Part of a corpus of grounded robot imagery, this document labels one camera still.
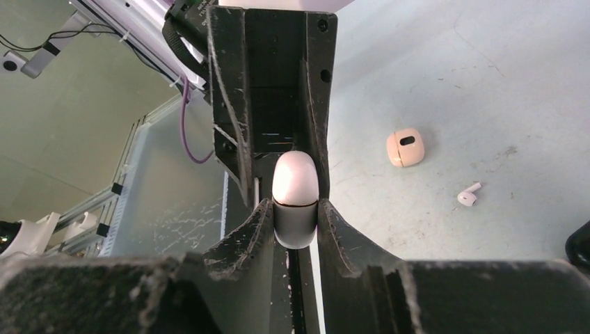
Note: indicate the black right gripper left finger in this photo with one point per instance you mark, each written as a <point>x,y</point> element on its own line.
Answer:
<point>227,289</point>

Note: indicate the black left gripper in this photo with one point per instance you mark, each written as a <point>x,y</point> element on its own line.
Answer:
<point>267,74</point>

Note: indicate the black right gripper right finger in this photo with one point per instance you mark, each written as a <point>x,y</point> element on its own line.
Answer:
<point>369,290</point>

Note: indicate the white earbud charging case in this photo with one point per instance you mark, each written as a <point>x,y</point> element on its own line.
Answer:
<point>295,195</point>

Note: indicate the white earbud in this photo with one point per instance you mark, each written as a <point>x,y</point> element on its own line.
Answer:
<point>467,197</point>

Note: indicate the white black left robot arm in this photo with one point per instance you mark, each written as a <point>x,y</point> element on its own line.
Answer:
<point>143,23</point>

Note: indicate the beige earbud charging case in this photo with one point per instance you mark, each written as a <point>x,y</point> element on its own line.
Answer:
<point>405,148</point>

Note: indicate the black earbud charging case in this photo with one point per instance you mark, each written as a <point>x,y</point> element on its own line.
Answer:
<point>577,248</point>

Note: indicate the white slotted cable duct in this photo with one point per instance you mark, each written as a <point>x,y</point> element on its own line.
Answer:
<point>123,219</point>

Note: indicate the aluminium frame rail front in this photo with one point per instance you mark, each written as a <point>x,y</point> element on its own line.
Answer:
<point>81,231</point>

